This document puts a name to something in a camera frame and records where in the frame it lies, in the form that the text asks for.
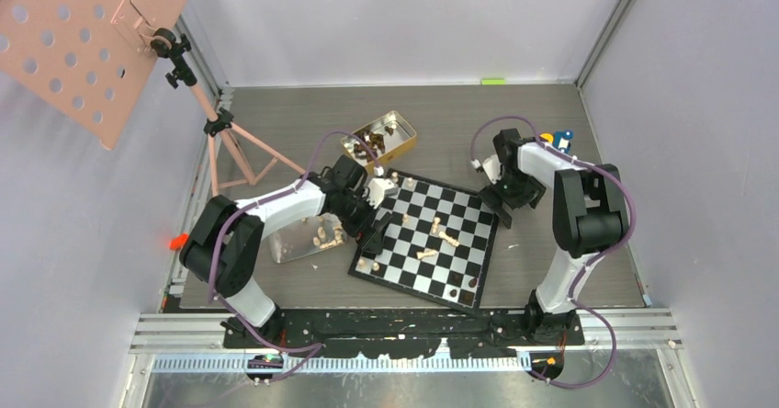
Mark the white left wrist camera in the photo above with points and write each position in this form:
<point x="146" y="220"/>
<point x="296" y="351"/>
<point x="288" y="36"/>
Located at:
<point x="383" y="185"/>

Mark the light wooden chess king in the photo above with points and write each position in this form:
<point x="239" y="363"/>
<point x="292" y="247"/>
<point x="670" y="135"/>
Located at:
<point x="449" y="239"/>

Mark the pink perforated music stand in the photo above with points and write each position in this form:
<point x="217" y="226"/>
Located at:
<point x="90" y="59"/>

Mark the silver tin lid tray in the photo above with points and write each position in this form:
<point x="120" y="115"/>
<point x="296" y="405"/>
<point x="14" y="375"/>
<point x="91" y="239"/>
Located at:
<point x="305" y="237"/>

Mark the orange clip on rail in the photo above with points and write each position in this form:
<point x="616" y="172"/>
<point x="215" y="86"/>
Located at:
<point x="178" y="242"/>

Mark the black white chessboard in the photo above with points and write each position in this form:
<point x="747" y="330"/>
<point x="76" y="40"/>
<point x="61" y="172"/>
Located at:
<point x="463" y="216"/>

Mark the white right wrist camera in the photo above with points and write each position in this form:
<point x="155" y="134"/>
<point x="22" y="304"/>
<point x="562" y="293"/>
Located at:
<point x="490" y="167"/>

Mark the yellow round toy block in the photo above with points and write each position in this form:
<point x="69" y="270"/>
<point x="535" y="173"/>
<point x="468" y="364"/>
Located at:
<point x="547" y="137"/>

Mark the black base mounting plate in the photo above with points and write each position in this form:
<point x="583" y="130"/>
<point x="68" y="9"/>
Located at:
<point x="414" y="333"/>

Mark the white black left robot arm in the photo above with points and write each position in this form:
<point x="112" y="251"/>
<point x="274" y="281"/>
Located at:
<point x="222" y="248"/>

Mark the gold tin with dark pieces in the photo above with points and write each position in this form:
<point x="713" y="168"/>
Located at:
<point x="387" y="137"/>

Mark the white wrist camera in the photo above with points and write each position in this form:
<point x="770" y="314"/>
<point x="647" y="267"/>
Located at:
<point x="490" y="167"/>
<point x="383" y="185"/>

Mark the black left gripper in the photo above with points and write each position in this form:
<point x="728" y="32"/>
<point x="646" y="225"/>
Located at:
<point x="374" y="243"/>

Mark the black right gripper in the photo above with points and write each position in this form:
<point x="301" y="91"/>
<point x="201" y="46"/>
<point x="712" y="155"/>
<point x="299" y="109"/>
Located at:
<point x="531" y="194"/>

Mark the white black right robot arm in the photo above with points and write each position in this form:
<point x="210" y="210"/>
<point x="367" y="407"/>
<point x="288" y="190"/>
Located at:
<point x="589" y="216"/>

